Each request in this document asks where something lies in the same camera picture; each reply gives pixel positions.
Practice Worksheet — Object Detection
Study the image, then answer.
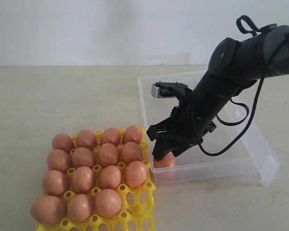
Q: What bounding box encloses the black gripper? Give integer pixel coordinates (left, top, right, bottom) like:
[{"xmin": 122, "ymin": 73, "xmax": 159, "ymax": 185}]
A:
[{"xmin": 146, "ymin": 72, "xmax": 253, "ymax": 161}]

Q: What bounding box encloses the brown egg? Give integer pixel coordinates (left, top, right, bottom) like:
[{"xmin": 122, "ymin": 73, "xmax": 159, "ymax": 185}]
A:
[
  {"xmin": 99, "ymin": 166, "xmax": 121, "ymax": 189},
  {"xmin": 72, "ymin": 147, "xmax": 95, "ymax": 168},
  {"xmin": 153, "ymin": 154, "xmax": 175, "ymax": 178},
  {"xmin": 42, "ymin": 170, "xmax": 69, "ymax": 197},
  {"xmin": 77, "ymin": 129, "xmax": 97, "ymax": 150},
  {"xmin": 67, "ymin": 194, "xmax": 93, "ymax": 222},
  {"xmin": 122, "ymin": 125, "xmax": 143, "ymax": 144},
  {"xmin": 71, "ymin": 166, "xmax": 96, "ymax": 194},
  {"xmin": 124, "ymin": 161, "xmax": 147, "ymax": 188},
  {"xmin": 95, "ymin": 189, "xmax": 121, "ymax": 218},
  {"xmin": 99, "ymin": 143, "xmax": 119, "ymax": 167},
  {"xmin": 47, "ymin": 149, "xmax": 72, "ymax": 173},
  {"xmin": 52, "ymin": 133, "xmax": 75, "ymax": 154},
  {"xmin": 30, "ymin": 195, "xmax": 66, "ymax": 225},
  {"xmin": 101, "ymin": 127, "xmax": 121, "ymax": 146}
]

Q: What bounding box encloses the brown egg edge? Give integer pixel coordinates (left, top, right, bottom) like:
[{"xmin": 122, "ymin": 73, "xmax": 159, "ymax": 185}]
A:
[{"xmin": 121, "ymin": 142, "xmax": 143, "ymax": 165}]

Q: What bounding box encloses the clear plastic container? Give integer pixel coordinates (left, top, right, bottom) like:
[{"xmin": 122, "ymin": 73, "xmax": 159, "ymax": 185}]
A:
[{"xmin": 138, "ymin": 70, "xmax": 281, "ymax": 185}]

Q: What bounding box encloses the yellow plastic egg tray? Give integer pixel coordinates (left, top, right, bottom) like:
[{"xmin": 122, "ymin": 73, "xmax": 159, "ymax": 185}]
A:
[{"xmin": 36, "ymin": 128, "xmax": 156, "ymax": 231}]

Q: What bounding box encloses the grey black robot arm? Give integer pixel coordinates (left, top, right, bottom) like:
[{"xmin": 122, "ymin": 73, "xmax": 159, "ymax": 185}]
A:
[{"xmin": 146, "ymin": 15, "xmax": 289, "ymax": 161}]

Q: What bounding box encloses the black cable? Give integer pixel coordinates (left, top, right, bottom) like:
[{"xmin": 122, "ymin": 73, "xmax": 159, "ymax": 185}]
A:
[{"xmin": 197, "ymin": 14, "xmax": 289, "ymax": 156}]

